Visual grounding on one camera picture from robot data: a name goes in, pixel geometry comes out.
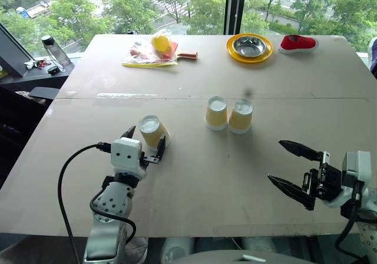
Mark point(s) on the stainless steel bowl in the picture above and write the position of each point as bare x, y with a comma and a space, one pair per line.
248, 46

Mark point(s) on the yellow paper cup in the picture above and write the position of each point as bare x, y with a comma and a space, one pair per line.
151, 133
240, 118
216, 115

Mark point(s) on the purple grey rounded object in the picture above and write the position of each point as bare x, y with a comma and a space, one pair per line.
373, 57

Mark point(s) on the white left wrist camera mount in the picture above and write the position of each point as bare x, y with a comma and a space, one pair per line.
125, 153

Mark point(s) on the clear tape strip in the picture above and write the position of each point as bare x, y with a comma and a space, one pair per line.
126, 95

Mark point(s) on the yellow plastic plate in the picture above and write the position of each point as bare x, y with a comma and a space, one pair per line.
232, 53

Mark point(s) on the clear water bottle black cap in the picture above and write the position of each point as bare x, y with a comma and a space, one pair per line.
57, 53

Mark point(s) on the red keys bundle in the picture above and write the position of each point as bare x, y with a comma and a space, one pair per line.
39, 63

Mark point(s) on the clear plastic zip bag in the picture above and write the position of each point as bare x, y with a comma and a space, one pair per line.
141, 56

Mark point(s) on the red slip-on shoe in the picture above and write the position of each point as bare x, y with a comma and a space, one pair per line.
297, 43

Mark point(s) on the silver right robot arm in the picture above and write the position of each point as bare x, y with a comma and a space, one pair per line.
366, 217

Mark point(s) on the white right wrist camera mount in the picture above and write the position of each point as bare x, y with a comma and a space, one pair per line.
357, 166

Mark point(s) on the yellow plastic ball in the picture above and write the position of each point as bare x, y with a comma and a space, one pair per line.
160, 42

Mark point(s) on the white rounded shape under table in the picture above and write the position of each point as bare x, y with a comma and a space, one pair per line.
259, 244
176, 249

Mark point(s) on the red table tennis paddle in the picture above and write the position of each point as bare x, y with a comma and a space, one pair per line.
187, 54

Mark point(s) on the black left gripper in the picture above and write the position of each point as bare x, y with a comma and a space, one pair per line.
150, 159

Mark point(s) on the black slanted panel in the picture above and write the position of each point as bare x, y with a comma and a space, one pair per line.
13, 54

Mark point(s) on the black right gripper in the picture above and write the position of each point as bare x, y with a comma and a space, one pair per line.
327, 181

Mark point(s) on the black side cabinet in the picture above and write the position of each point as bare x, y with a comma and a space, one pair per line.
17, 113

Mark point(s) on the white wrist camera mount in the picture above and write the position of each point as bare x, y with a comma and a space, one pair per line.
125, 153
357, 166

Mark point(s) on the grey robot torso top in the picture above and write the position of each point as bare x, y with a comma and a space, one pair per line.
235, 258

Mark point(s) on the dark window frame post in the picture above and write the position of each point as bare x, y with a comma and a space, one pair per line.
234, 7

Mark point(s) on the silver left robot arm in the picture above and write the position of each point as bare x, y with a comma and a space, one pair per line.
109, 200

